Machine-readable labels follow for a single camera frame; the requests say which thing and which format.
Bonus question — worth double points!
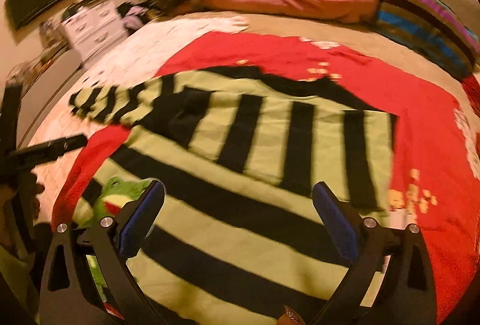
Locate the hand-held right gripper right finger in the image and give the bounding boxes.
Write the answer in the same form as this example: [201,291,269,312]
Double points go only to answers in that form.
[312,180,439,325]

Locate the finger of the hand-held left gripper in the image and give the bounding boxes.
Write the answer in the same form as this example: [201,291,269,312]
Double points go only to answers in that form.
[7,134,89,165]
[0,80,24,161]

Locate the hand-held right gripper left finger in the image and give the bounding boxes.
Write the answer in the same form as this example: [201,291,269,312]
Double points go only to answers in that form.
[39,179,177,325]

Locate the green black striped sweater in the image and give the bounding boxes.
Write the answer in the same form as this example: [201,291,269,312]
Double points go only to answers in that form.
[69,66,399,325]

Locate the green frog plush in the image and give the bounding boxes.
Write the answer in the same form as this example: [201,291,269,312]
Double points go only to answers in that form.
[92,176,155,229]

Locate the white chest of drawers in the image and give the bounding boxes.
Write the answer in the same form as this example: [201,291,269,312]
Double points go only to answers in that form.
[62,0,128,65]

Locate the red floral blanket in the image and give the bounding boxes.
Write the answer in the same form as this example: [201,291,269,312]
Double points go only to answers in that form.
[22,10,480,325]

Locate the multicolour striped pillow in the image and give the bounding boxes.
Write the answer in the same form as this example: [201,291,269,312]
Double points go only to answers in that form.
[373,0,480,80]

